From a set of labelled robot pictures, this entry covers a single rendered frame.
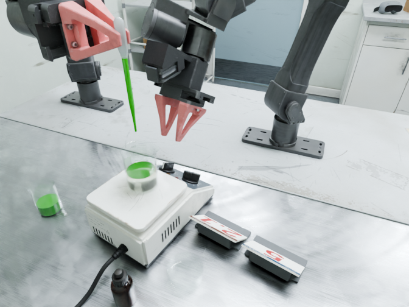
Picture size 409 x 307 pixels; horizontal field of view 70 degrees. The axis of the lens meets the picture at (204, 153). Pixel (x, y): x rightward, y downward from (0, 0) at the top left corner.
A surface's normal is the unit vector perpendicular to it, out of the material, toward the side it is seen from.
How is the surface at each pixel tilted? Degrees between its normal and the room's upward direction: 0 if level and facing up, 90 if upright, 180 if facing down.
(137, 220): 0
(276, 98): 73
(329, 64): 90
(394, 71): 90
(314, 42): 89
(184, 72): 60
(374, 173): 0
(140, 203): 0
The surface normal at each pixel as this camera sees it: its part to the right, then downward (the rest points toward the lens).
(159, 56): -0.48, 0.00
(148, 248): 0.84, 0.33
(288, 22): -0.38, 0.54
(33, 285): 0.00, -0.82
